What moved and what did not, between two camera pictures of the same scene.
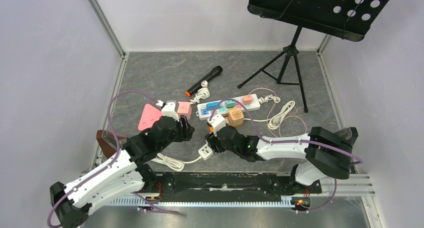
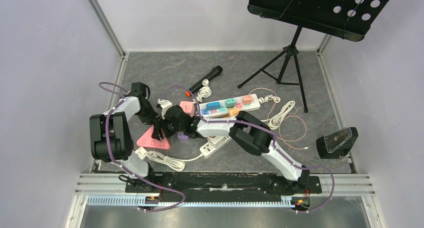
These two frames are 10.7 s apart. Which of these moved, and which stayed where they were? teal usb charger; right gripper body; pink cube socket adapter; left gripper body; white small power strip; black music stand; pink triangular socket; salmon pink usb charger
Moved: left gripper body; pink triangular socket; right gripper body
Stayed: pink cube socket adapter; white small power strip; teal usb charger; black music stand; salmon pink usb charger
